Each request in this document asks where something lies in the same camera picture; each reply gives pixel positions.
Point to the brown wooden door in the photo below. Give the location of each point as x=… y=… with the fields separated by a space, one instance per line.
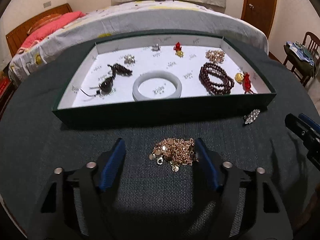
x=260 y=14

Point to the pearl flower brooch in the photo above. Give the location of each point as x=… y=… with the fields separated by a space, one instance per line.
x=129 y=59

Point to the white jade bangle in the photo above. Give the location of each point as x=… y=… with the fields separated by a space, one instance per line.
x=156 y=85

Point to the dark wooden chair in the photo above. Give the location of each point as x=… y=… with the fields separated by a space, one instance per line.
x=311 y=41

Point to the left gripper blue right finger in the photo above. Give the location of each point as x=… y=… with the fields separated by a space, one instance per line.
x=206 y=160

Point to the bed with patterned sheet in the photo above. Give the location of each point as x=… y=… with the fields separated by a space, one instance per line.
x=131 y=17

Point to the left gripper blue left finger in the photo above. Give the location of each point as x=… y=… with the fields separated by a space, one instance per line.
x=110 y=165

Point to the green white-lined tray box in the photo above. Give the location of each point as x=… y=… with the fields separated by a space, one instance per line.
x=209 y=90

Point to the black gourd pendant charm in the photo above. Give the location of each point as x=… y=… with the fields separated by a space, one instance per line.
x=106 y=86

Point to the silver leaf brooch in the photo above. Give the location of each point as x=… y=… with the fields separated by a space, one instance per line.
x=251 y=117

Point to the pink pillow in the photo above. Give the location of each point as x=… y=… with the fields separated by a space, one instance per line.
x=46 y=30

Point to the dark grey table cloth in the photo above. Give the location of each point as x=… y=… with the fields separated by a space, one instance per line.
x=50 y=171

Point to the small red knot charm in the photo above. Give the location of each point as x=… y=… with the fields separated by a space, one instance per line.
x=178 y=50

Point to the rose gold crystal brooch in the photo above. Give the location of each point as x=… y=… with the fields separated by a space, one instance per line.
x=215 y=56

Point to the orange cushion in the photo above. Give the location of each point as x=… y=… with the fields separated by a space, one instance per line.
x=43 y=21

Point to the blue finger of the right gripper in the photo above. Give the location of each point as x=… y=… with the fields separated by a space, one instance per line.
x=310 y=122

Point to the clothes pile on chair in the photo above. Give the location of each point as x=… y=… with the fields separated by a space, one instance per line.
x=303 y=60

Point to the red tassel gold coin charm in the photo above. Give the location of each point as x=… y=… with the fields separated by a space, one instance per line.
x=244 y=80

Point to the wooden headboard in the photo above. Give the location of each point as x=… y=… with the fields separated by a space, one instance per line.
x=16 y=37

